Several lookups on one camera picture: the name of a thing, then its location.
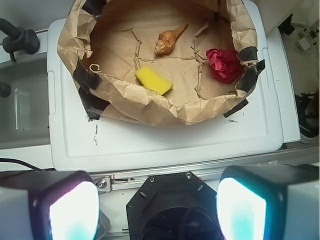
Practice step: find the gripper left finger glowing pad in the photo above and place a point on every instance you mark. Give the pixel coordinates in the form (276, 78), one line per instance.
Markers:
(48, 205)

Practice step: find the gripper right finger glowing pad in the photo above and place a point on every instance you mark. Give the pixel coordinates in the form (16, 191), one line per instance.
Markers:
(269, 202)

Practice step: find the red paper ball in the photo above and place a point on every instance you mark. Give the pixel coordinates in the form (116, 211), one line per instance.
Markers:
(225, 65)

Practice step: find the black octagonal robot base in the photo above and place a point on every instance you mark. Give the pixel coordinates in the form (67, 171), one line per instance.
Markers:
(176, 206)

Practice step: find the white plastic bin lid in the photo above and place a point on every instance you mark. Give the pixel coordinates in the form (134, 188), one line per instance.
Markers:
(106, 144)

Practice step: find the clear plastic container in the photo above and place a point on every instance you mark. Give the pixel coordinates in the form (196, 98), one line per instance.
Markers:
(24, 114)

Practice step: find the yellow sponge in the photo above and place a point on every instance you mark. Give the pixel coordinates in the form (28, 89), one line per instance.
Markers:
(151, 80)

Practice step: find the black clamp knob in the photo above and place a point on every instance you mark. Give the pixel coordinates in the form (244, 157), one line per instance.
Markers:
(18, 39)

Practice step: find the white power strip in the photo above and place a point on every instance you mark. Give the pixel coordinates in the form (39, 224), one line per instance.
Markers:
(307, 39)

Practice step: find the brown paper bag basin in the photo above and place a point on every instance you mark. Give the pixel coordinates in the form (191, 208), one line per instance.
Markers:
(104, 42)

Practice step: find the brown conch seashell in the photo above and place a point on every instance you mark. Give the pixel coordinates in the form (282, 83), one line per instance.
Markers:
(167, 39)

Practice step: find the silver corner bracket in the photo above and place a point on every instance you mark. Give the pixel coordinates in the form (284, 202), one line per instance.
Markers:
(103, 184)

